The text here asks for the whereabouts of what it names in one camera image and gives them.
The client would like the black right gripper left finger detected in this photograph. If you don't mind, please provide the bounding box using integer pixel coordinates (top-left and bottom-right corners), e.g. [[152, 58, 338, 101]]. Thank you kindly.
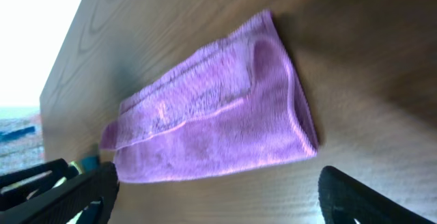
[[1, 161, 119, 224]]

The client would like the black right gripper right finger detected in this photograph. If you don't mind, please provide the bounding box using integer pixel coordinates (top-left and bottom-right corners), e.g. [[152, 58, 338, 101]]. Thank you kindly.
[[318, 166, 431, 224]]

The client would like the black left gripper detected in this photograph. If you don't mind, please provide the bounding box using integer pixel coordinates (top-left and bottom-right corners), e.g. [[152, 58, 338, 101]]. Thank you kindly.
[[1, 159, 81, 210]]

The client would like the pink microfiber cloth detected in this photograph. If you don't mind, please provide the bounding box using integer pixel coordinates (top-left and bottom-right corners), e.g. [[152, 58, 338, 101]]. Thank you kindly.
[[100, 10, 318, 183]]

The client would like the folded blue cloth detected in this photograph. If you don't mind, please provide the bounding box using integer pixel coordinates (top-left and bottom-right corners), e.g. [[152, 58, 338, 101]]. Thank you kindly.
[[80, 155, 100, 172]]

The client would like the folded green cloth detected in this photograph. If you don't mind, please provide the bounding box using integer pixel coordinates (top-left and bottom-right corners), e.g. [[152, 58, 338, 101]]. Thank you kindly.
[[69, 161, 83, 174]]

